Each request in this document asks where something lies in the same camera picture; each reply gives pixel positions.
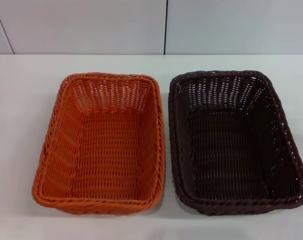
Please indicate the dark brown woven basket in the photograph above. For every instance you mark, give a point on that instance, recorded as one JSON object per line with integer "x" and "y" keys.
{"x": 229, "y": 150}

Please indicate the orange woven basket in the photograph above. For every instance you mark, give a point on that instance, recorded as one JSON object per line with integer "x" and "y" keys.
{"x": 104, "y": 155}

